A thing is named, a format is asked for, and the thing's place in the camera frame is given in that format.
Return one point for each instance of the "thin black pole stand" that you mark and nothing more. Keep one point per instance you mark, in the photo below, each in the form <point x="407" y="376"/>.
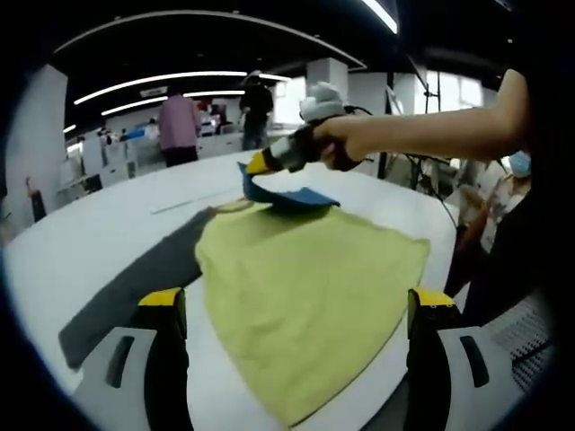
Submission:
<point x="427" y="76"/>

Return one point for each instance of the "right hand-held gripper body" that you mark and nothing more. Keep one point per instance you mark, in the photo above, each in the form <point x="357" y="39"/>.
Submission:
<point x="323" y="103"/>

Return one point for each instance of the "wide white pillar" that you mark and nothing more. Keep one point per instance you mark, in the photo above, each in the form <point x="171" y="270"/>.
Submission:
<point x="38" y="143"/>

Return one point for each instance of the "straight ceiling light strip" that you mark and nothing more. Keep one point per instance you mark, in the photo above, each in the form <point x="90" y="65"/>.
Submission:
<point x="382" y="13"/>

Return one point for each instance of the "person's right hand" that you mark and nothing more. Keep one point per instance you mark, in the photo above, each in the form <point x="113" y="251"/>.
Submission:
<point x="346" y="139"/>

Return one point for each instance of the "yellow grey blue garment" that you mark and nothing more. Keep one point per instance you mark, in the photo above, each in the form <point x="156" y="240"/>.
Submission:
<point x="305" y="287"/>

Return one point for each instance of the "curved ceiling light strip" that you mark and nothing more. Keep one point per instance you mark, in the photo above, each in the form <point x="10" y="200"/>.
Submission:
<point x="179" y="81"/>

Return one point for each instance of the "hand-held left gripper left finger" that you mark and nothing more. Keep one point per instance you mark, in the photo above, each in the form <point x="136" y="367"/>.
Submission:
<point x="166" y="368"/>

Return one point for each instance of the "narrow white pillar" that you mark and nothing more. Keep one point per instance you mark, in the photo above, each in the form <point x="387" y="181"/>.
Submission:
<point x="328" y="74"/>

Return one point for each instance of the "operator in dark clothes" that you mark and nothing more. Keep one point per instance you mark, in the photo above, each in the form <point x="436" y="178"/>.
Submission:
<point x="539" y="233"/>

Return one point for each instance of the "black and orange object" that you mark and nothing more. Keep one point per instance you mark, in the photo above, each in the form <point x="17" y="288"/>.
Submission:
<point x="38" y="202"/>

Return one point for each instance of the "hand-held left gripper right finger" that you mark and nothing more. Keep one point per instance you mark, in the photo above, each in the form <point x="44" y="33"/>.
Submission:
<point x="427" y="368"/>

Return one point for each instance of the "white cabinet row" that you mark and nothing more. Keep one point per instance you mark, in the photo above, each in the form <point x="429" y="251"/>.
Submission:
<point x="224" y="137"/>

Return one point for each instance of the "black tripod stand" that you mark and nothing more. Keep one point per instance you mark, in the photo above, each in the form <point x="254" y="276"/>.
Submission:
<point x="386" y="125"/>

